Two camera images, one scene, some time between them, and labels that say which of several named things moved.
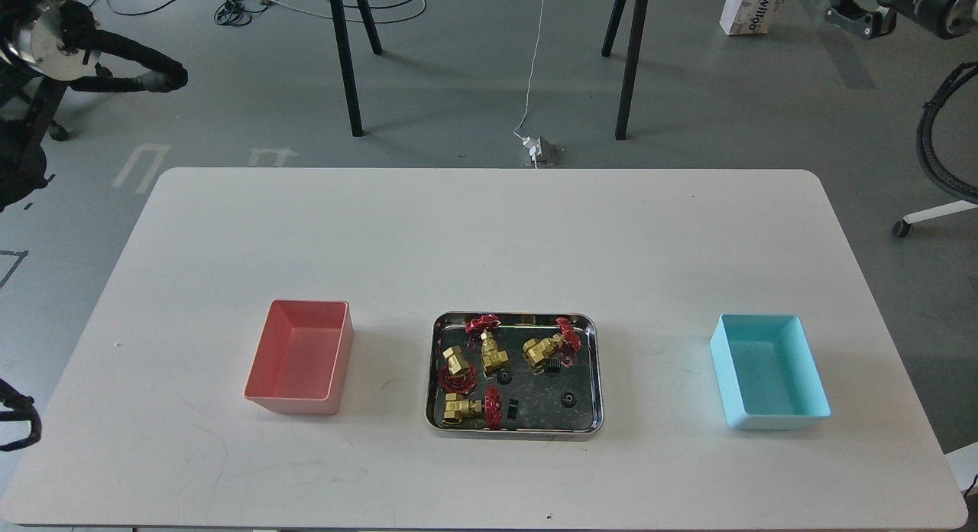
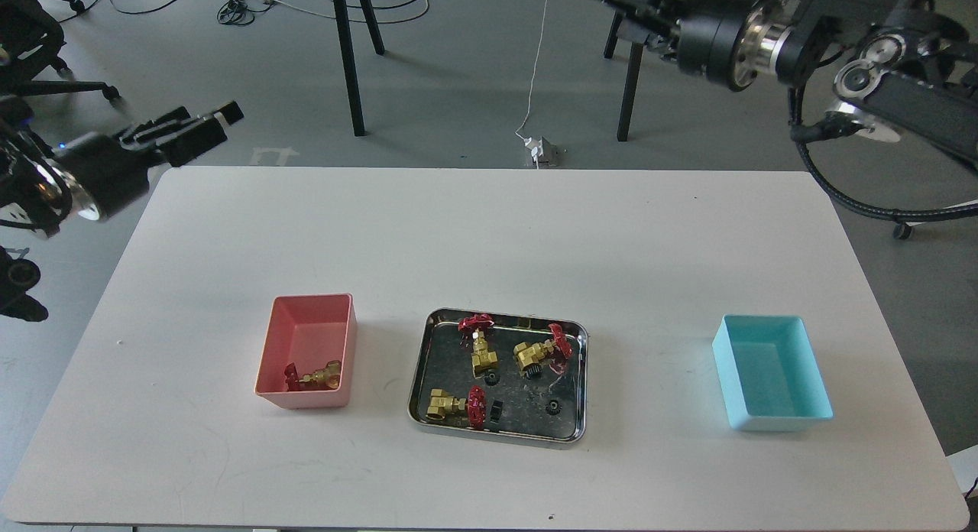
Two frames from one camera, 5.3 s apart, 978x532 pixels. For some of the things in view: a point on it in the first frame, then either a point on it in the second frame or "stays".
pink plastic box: [302, 357] stays
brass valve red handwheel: [458, 377] to [326, 378]
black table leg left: [344, 49] stays
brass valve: [457, 407] to [442, 404]
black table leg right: [639, 16] stays
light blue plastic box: [767, 374] stays
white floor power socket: [541, 153] stays
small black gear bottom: [513, 410] to [497, 411]
